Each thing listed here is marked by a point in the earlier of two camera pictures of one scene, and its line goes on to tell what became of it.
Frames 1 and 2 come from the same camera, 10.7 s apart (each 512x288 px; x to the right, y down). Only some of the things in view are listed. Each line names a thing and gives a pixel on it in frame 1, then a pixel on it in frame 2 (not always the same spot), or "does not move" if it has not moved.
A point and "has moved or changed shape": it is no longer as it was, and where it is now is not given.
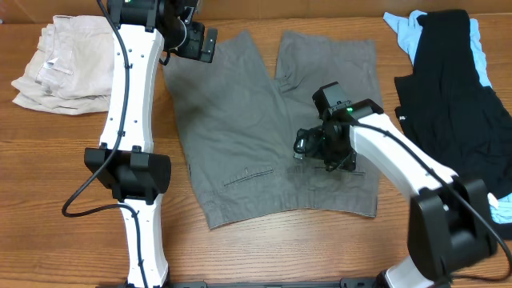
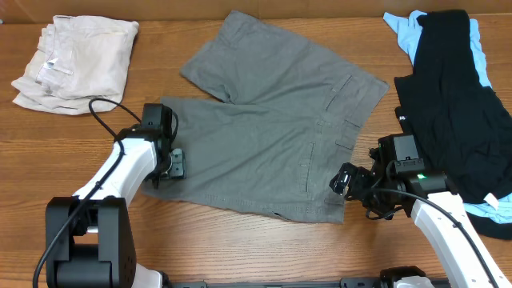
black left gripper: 193,50 to 178,169
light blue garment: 405,22 does not move
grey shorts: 241,126 has moved or changed shape
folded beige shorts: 71,70 does not move
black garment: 447,104 does not move
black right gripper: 312,138 to 359,176
